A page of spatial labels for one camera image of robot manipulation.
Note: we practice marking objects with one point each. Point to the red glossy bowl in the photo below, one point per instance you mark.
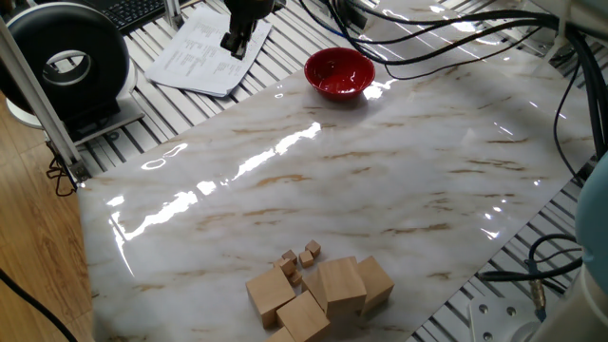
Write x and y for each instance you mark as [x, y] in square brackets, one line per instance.
[339, 73]

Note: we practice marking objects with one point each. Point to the aluminium frame post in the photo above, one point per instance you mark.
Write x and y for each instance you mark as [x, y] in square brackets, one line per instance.
[43, 109]

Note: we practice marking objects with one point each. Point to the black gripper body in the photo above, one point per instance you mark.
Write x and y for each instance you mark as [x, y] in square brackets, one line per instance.
[252, 7]

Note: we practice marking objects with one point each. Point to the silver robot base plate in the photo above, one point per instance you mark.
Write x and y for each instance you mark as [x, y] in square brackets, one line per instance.
[494, 318]

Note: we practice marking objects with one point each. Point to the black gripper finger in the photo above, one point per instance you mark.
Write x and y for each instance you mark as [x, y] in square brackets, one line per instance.
[233, 40]
[249, 33]

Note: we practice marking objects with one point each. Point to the white printed paper stack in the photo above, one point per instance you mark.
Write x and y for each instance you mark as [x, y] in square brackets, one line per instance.
[204, 57]

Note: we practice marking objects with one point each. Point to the small wooden cube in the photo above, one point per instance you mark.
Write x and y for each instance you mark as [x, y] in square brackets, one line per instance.
[286, 266]
[290, 256]
[306, 259]
[313, 248]
[295, 278]

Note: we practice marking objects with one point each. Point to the white marble pattern board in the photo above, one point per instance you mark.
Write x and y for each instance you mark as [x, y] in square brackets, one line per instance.
[332, 190]

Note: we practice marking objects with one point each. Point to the short metal upright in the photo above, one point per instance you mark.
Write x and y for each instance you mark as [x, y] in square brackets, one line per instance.
[173, 14]

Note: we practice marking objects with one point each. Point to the large wooden cube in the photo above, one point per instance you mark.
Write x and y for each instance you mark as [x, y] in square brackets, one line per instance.
[269, 295]
[311, 285]
[302, 316]
[341, 285]
[280, 336]
[378, 282]

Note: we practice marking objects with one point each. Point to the black computer keyboard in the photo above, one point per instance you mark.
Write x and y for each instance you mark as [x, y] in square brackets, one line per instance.
[133, 12]

